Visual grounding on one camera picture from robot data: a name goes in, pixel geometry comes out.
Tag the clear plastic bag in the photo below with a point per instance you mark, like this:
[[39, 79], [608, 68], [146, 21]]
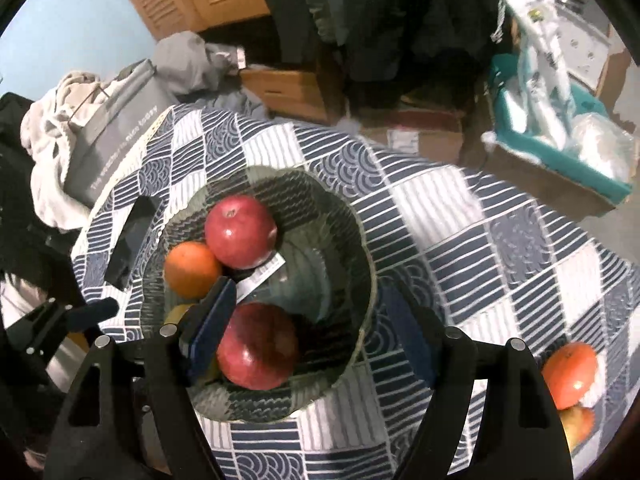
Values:
[[605, 145]]

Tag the black hooded coat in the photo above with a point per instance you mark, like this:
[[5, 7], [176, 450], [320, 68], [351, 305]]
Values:
[[400, 20]]

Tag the grey tote bag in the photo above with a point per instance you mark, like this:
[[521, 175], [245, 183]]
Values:
[[115, 145]]

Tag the grey clothing pile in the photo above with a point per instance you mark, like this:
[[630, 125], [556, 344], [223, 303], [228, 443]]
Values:
[[185, 60]]

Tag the large cardboard box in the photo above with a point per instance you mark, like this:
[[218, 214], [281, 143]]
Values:
[[525, 180]]

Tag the blue white patterned tablecloth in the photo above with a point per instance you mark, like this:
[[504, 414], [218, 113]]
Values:
[[450, 240]]

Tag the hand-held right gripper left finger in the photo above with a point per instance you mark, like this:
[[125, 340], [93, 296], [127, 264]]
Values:
[[212, 320]]

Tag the white printed plastic bag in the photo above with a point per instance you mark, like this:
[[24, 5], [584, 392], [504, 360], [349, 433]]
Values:
[[540, 35]]

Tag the cardboard box with red packets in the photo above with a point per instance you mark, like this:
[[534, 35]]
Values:
[[430, 145]]

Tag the orange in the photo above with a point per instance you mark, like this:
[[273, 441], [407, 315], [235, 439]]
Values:
[[192, 270]]

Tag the dark bulky object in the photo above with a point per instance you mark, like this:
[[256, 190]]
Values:
[[30, 185]]

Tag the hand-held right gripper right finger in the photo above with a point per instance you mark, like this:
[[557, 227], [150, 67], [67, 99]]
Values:
[[410, 340]]

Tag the cream towel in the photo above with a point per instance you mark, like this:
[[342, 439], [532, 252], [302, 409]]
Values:
[[50, 125]]

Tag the dark red apple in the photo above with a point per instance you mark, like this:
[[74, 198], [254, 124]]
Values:
[[260, 347]]

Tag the black smartphone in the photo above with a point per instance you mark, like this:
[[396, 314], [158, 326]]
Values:
[[132, 242]]

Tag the teal plastic bin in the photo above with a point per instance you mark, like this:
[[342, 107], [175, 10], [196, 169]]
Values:
[[550, 157]]

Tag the wooden drawer box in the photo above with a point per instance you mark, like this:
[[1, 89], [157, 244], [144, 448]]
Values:
[[285, 90]]

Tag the white printed crate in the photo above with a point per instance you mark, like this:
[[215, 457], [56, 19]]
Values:
[[585, 40]]

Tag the glass bowl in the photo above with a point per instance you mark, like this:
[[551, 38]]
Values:
[[320, 270]]

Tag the yellow apple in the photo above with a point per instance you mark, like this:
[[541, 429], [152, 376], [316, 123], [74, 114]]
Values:
[[176, 316]]

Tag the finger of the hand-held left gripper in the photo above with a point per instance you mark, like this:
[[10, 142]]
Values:
[[95, 312]]

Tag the orange-red persimmon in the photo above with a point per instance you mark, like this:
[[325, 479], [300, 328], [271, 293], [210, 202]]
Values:
[[570, 375]]

